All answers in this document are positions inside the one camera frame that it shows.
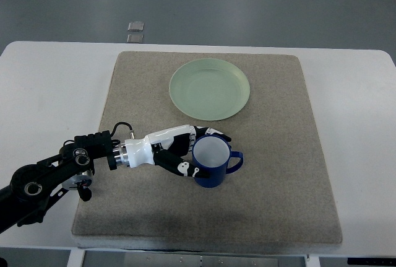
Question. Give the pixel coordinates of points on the metal floor plate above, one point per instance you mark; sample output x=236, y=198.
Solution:
x=135, y=38
x=135, y=26

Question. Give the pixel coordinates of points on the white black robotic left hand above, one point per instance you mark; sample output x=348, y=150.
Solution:
x=166, y=149

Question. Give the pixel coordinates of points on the lower metal floor plate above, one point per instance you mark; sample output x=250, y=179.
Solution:
x=135, y=38

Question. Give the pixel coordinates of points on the light green plate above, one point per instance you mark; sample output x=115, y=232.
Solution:
x=209, y=89

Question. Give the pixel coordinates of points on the blue mug white inside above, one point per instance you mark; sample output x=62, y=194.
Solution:
x=214, y=155

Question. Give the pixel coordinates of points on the upper metal floor plate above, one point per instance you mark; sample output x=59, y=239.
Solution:
x=135, y=26

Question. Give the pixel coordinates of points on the beige felt mat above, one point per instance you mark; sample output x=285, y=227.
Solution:
x=280, y=196

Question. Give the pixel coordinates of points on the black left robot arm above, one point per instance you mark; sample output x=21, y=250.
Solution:
x=29, y=196

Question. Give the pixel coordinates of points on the grey metal frame panel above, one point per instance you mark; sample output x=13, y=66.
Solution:
x=108, y=258

